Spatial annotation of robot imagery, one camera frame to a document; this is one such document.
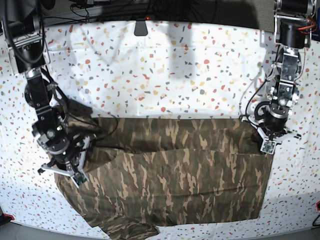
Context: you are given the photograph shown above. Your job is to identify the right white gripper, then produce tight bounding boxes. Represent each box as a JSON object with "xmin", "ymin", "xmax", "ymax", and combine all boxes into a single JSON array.
[{"xmin": 37, "ymin": 134, "xmax": 97, "ymax": 178}]

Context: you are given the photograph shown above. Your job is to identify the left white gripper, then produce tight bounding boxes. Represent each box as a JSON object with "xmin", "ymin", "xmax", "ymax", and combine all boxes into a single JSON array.
[{"xmin": 256, "ymin": 126, "xmax": 302, "ymax": 146}]

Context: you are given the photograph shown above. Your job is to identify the camouflage T-shirt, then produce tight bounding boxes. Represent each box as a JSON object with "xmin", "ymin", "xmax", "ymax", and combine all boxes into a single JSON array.
[{"xmin": 54, "ymin": 117, "xmax": 273, "ymax": 240}]

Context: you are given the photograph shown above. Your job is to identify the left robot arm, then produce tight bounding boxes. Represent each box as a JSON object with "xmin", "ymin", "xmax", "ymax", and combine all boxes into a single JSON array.
[{"xmin": 242, "ymin": 0, "xmax": 317, "ymax": 155}]

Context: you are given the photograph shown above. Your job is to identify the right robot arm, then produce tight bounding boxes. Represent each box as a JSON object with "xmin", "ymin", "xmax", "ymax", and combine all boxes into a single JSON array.
[{"xmin": 0, "ymin": 0, "xmax": 97, "ymax": 185}]

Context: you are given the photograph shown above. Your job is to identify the red clamp right corner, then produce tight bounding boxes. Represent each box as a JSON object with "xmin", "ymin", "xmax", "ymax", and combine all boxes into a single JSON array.
[{"xmin": 315, "ymin": 201, "xmax": 320, "ymax": 211}]

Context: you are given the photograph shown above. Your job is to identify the red clamp corner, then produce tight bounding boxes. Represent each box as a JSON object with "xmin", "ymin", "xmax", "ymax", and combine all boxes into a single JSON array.
[
  {"xmin": 315, "ymin": 201, "xmax": 320, "ymax": 211},
  {"xmin": 3, "ymin": 213, "xmax": 14, "ymax": 221}
]

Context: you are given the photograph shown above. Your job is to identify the terrazzo pattern table cloth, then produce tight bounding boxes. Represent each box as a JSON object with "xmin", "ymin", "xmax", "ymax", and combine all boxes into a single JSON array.
[{"xmin": 0, "ymin": 21, "xmax": 320, "ymax": 240}]

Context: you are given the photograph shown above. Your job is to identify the red clamp left corner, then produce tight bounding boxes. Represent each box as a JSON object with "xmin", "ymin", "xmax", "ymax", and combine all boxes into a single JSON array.
[{"xmin": 3, "ymin": 213, "xmax": 14, "ymax": 221}]

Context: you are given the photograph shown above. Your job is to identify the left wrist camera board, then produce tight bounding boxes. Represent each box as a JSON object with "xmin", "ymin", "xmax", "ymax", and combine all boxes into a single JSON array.
[{"xmin": 260, "ymin": 139, "xmax": 276, "ymax": 155}]

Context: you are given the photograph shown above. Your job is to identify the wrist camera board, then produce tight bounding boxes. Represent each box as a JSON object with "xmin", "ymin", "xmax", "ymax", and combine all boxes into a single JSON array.
[
  {"xmin": 72, "ymin": 172, "xmax": 88, "ymax": 188},
  {"xmin": 260, "ymin": 139, "xmax": 276, "ymax": 155}
]

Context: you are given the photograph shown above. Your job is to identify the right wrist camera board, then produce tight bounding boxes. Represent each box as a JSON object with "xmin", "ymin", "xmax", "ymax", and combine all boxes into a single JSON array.
[{"xmin": 72, "ymin": 172, "xmax": 88, "ymax": 188}]

